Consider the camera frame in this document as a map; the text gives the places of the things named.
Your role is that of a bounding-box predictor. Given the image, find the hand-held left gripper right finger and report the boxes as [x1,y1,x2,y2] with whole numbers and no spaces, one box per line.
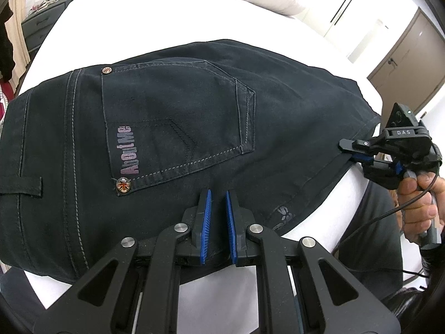
[225,190,401,334]

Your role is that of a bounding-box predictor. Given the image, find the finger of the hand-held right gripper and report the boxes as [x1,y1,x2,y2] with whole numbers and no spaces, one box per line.
[338,138,387,153]
[350,154,404,179]

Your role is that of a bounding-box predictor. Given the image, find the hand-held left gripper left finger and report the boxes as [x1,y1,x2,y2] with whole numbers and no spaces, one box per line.
[33,188,213,334]

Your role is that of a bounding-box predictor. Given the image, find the black pants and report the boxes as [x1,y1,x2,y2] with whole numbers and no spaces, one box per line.
[0,39,381,284]

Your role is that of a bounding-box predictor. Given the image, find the person's right hand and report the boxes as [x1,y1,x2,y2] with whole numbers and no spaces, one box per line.
[396,173,445,245]

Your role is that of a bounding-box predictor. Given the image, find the brown door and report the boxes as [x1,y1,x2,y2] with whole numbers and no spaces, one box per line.
[366,7,445,112]

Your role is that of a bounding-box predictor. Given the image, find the person's right leg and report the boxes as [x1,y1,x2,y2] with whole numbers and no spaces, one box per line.
[333,177,404,300]

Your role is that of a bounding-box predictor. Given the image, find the person's leg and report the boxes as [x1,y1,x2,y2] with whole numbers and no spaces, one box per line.
[0,267,39,308]
[333,177,404,300]

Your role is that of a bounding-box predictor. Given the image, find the white wardrobe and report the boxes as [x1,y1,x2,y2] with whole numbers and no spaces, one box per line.
[271,0,419,64]

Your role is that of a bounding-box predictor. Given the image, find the black shoe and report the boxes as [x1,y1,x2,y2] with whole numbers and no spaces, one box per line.
[382,284,430,318]

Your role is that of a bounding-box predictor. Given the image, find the person's left leg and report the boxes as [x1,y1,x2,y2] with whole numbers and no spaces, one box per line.
[0,267,39,308]

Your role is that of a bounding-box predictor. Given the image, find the white bed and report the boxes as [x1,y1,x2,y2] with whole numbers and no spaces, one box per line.
[14,0,385,334]

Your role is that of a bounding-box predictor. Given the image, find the red patterned cloth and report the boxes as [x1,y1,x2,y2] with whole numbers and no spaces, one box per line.
[0,79,13,116]

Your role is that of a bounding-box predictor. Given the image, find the grey drawer cabinet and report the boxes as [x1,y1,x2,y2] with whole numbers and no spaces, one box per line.
[21,0,69,55]

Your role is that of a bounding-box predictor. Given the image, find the beige curtain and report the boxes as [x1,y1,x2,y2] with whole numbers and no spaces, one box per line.
[6,0,30,93]

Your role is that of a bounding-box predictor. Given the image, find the dark hanging garment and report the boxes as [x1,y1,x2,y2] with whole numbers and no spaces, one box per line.
[0,3,16,74]

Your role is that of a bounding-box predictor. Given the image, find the black cable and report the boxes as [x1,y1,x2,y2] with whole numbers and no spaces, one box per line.
[330,172,441,279]

